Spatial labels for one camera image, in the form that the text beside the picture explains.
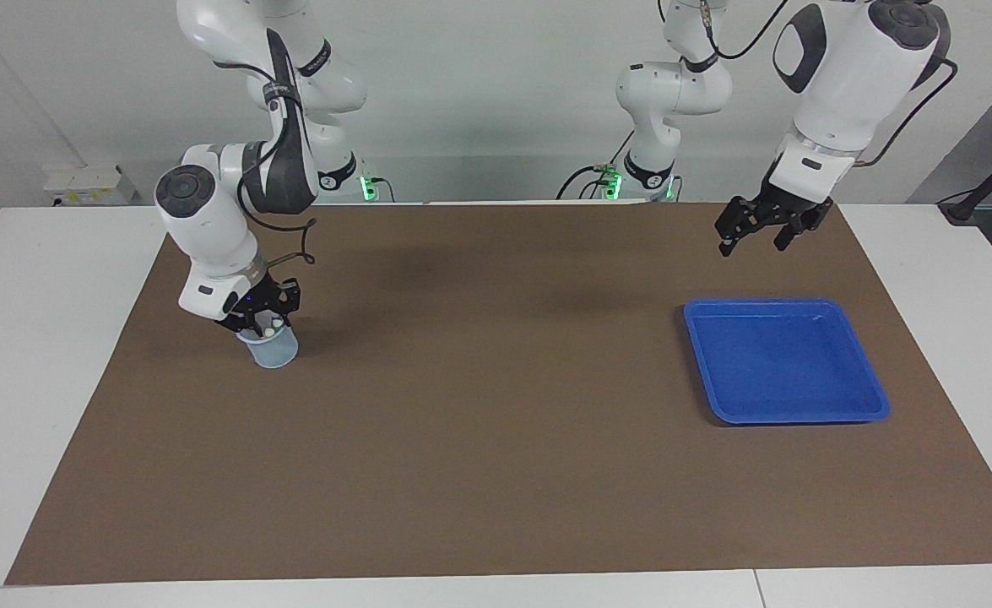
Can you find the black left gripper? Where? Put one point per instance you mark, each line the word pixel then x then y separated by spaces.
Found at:
pixel 787 203

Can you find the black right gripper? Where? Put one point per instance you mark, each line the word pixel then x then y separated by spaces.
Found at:
pixel 251 297

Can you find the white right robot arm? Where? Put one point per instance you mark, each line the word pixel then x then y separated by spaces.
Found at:
pixel 208 219

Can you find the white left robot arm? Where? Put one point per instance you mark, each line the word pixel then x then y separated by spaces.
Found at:
pixel 842 76

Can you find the blue plastic tray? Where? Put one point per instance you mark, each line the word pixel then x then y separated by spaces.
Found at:
pixel 787 363

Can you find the light blue mesh pen cup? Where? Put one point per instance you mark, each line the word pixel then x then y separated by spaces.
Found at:
pixel 274 353

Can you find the black stand pole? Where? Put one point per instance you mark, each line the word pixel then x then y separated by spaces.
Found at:
pixel 964 207

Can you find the brown table mat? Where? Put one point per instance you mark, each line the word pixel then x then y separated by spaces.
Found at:
pixel 496 473

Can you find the white wall socket box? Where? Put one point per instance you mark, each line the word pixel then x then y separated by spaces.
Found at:
pixel 82 184

